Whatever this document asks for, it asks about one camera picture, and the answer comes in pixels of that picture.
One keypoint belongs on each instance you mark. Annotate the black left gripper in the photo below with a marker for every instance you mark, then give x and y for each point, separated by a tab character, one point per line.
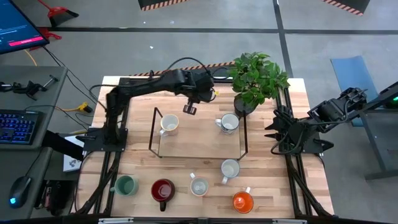
189	109

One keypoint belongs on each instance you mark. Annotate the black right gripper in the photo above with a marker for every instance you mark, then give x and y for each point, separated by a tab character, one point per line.
287	130

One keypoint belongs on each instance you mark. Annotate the cream mug yellow rim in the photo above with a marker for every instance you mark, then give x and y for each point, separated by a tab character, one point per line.
169	122

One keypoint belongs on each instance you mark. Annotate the white mug dark pattern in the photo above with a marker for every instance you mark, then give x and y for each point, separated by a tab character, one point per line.
230	122

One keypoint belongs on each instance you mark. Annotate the grey mug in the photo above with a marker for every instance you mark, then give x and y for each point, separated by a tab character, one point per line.
230	169

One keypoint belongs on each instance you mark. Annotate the small white mug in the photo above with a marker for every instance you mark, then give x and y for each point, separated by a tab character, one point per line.
199	186

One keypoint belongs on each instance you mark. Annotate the green mug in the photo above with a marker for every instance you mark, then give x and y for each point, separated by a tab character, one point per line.
126	186

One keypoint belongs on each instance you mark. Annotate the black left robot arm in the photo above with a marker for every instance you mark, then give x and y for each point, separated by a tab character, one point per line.
146	84

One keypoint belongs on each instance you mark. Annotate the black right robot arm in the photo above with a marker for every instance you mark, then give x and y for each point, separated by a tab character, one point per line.
329	112

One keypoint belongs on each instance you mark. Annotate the black hazard striped board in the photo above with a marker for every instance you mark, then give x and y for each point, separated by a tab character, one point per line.
224	64
351	3
149	3

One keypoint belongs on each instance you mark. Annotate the potted green plant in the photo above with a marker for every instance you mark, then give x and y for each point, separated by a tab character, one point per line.
255	77

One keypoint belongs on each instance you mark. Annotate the silver bar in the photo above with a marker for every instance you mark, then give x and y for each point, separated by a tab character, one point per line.
289	221
115	220

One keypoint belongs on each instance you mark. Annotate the yellow power plug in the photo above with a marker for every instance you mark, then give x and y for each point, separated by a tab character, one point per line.
83	106

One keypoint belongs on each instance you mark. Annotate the dark grey cart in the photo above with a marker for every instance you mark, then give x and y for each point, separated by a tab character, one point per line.
382	137

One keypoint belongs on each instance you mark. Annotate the black device green light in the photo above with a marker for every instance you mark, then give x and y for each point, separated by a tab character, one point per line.
390	93

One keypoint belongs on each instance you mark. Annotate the white printed box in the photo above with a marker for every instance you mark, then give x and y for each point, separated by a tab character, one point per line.
71	161

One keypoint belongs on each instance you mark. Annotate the black padded bar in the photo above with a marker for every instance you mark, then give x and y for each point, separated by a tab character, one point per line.
62	145

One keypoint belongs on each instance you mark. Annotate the black computer case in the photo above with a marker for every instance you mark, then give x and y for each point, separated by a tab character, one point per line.
59	196

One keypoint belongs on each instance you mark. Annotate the red and black broom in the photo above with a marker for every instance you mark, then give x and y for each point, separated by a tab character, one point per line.
60	15

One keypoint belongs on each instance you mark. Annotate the red plastic dustpan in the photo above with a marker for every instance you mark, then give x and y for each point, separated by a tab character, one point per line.
46	32

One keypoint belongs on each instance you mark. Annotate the black backlit keyboard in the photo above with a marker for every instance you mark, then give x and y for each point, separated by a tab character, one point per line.
17	127

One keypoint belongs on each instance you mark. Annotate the grey desk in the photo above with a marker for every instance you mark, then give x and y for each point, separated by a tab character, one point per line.
18	158

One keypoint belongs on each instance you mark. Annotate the computer monitor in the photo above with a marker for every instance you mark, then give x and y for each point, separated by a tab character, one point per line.
18	28

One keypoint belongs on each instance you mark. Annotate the black computer mouse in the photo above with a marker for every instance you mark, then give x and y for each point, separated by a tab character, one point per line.
19	191

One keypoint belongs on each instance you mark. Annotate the wooden shelf black metal frame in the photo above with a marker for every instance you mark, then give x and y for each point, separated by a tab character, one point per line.
199	140

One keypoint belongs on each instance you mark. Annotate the black aluminium table frame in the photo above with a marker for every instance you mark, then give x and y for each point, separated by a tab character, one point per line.
288	99

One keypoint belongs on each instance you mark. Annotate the black clamp mount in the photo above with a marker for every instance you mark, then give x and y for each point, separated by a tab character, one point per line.
29	88

